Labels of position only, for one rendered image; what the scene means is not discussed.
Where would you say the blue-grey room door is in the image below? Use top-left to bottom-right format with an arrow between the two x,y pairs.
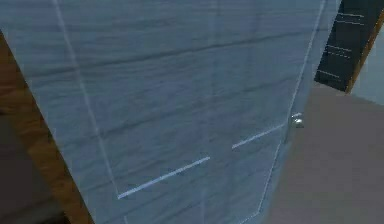
0,0 -> 344,224

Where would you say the silver round door knob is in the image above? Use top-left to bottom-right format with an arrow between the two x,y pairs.
291,112 -> 305,130

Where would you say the brown wooden door frame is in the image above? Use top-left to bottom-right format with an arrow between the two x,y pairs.
0,30 -> 95,224

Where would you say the black panelled room door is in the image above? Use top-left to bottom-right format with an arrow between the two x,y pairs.
313,0 -> 384,92

